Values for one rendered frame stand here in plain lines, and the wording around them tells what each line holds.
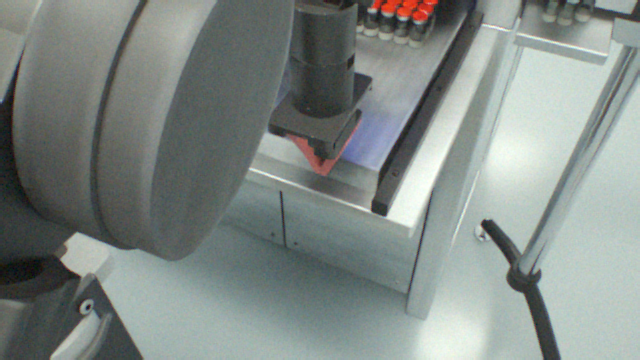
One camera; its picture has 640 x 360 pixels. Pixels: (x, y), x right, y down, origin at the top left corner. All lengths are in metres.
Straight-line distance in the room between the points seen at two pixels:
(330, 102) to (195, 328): 1.11
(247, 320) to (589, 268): 0.98
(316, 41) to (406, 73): 0.31
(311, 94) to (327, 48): 0.05
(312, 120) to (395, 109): 0.21
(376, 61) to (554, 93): 1.59
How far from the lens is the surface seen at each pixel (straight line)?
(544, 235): 1.34
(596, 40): 0.88
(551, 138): 2.08
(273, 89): 0.16
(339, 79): 0.46
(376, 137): 0.63
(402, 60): 0.75
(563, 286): 1.67
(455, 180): 1.06
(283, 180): 0.59
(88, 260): 0.36
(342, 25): 0.43
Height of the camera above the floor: 1.31
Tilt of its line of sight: 48 degrees down
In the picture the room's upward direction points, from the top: straight up
